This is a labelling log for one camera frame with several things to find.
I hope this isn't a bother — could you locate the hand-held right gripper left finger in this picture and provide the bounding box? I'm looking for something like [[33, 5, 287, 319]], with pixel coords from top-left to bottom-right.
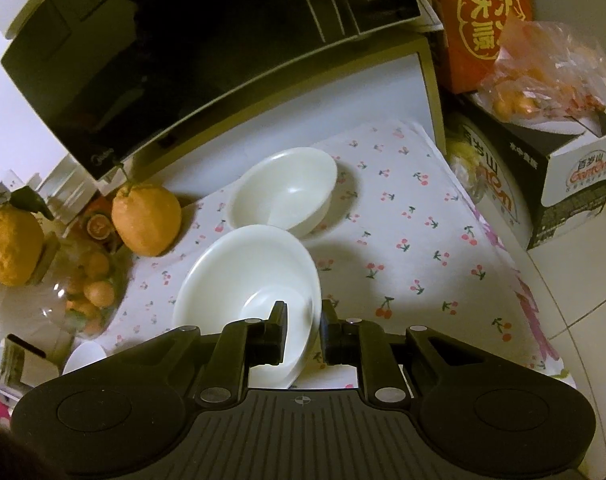
[[108, 301, 288, 407]]

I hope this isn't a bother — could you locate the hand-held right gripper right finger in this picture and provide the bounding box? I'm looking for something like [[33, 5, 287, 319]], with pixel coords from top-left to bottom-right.
[[322, 300, 504, 405]]

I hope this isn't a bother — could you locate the small cream bowl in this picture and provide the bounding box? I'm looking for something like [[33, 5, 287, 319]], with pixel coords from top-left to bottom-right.
[[63, 342, 106, 376], [172, 225, 321, 390]]

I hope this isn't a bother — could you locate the white bowl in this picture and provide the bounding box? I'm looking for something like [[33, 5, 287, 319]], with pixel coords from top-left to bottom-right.
[[226, 147, 338, 238]]

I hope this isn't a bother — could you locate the cherry print tablecloth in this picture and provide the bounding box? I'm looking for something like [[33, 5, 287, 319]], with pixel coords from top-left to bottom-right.
[[95, 120, 558, 391]]

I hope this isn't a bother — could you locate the glass jar of small oranges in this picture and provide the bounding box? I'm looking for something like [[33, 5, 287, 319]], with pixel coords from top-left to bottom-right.
[[38, 210, 134, 341]]

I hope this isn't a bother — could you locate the pink floral cloth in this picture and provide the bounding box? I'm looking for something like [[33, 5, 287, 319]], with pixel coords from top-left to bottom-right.
[[470, 200, 580, 391]]

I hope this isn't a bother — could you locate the white paper box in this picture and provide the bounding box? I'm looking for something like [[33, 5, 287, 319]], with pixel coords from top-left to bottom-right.
[[0, 334, 64, 403]]

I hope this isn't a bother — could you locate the black and white carton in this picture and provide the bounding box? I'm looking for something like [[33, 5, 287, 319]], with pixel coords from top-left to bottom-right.
[[445, 92, 606, 252]]

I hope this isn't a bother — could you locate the large orange with leaves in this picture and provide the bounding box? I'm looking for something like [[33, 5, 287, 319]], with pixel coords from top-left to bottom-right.
[[0, 185, 54, 287]]

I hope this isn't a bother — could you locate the black microwave oven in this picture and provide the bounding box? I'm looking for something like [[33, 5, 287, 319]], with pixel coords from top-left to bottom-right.
[[0, 0, 446, 183]]

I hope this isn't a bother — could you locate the plastic bag of oranges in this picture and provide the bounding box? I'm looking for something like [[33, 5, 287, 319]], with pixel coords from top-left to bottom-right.
[[475, 20, 606, 125]]

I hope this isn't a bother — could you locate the orange printed box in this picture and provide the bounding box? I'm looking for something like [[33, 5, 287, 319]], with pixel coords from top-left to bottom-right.
[[408, 0, 534, 95]]

